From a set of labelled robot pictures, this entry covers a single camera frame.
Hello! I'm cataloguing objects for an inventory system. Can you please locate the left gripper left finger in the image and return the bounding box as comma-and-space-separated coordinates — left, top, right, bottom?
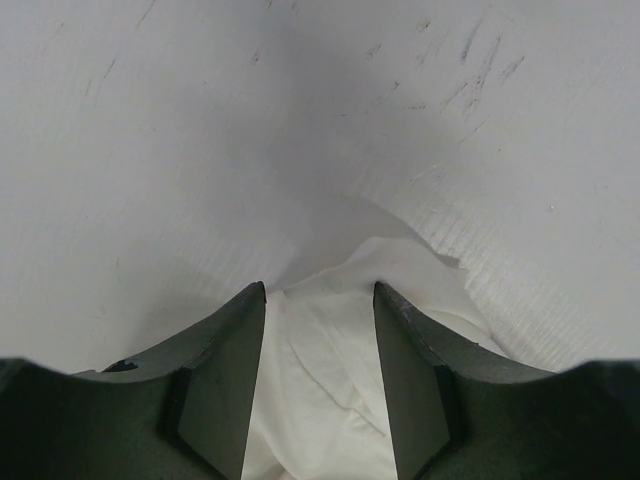
1, 282, 266, 479

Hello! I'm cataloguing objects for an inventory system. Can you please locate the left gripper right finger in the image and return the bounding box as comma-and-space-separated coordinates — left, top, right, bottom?
373, 283, 639, 479

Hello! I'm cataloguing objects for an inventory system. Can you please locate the cream white t shirt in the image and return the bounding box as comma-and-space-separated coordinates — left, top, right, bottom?
242, 237, 498, 479

